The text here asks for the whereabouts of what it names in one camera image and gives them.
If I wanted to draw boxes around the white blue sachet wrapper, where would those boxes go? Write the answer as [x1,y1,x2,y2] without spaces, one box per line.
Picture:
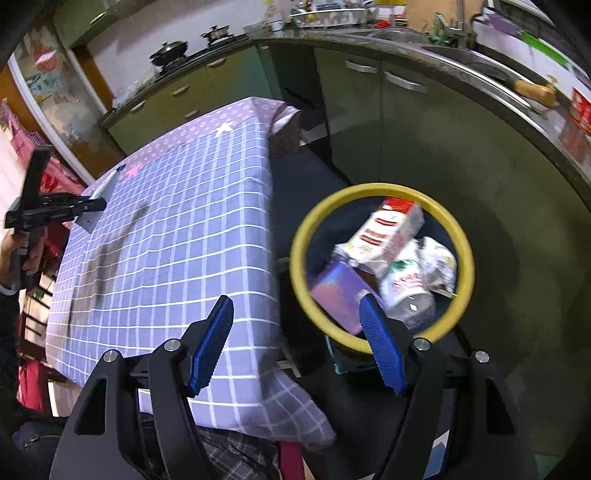
[75,164,126,234]

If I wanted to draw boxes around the clear plastic water bottle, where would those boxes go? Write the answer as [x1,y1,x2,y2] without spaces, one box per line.
[379,239,435,331]

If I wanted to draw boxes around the white paper towel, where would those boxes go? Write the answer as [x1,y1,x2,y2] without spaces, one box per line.
[419,236,457,298]

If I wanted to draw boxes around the purple holographic box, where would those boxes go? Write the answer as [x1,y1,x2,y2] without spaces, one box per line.
[311,259,385,336]

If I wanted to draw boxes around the red white carton box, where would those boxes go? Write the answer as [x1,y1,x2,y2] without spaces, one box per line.
[334,197,425,277]

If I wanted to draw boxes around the yellow rimmed trash bin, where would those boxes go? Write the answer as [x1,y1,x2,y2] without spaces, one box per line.
[289,182,476,356]

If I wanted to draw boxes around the green kitchen cabinets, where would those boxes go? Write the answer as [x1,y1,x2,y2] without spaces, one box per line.
[108,45,590,456]

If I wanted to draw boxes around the dark kitchen countertop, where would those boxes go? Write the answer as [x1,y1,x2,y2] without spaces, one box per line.
[98,27,591,213]

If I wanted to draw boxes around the person left hand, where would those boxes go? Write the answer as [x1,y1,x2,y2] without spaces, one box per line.
[0,227,47,290]

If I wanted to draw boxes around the red striped cloth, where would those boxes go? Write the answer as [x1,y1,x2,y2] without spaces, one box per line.
[1,100,85,195]

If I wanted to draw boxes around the blue checkered tablecloth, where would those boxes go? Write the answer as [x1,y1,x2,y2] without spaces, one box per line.
[45,97,335,447]

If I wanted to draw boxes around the black wok pan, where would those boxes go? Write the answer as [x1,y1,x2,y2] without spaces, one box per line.
[149,41,188,67]

